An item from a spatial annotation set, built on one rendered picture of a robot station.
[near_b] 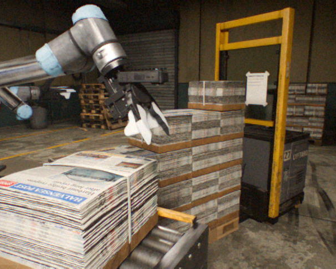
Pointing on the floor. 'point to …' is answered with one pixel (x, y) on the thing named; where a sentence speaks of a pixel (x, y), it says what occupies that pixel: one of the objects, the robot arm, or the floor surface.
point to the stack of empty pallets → (94, 105)
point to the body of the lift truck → (297, 142)
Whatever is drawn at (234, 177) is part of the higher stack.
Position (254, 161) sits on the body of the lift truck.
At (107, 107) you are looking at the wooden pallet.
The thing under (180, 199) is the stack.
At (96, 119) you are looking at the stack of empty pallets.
